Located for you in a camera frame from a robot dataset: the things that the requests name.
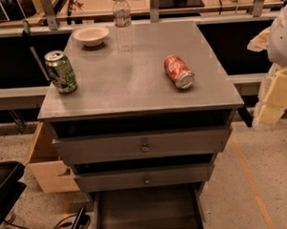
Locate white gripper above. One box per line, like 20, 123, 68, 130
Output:
247, 5, 287, 127

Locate red coke can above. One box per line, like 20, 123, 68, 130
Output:
164, 55, 195, 90

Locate green soda can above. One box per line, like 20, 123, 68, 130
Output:
45, 51, 77, 94

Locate upper grey drawer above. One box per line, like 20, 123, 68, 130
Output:
53, 126, 232, 165

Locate grey drawer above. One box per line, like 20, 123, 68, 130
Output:
53, 126, 232, 165
73, 164, 215, 193

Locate grey drawer cabinet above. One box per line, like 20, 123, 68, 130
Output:
38, 21, 243, 229

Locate clear water bottle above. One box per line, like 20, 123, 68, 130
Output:
113, 0, 133, 52

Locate white bowl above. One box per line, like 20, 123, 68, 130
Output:
72, 26, 110, 47

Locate lower grey drawer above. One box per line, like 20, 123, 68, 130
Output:
73, 164, 215, 193

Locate light wooden box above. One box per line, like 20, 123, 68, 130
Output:
24, 123, 79, 194

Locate wooden workbench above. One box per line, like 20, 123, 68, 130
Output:
0, 0, 287, 27

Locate black bin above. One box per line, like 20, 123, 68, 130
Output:
0, 161, 26, 224

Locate black floor cable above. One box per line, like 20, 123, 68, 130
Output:
2, 207, 92, 229

